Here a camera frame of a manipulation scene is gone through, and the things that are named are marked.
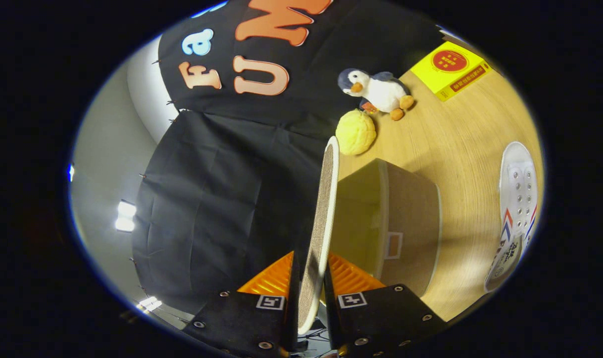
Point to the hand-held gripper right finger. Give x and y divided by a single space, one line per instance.
331 318

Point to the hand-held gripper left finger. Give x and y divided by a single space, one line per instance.
293 298

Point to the woven storage box lid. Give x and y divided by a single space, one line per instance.
321 223

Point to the white striped canvas shoe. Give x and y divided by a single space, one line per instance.
518 189

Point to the yellow bun plush toy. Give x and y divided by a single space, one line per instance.
356 132

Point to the penguin plush toy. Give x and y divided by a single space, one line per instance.
381 92

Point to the yellow book with red circle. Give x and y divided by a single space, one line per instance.
448 64

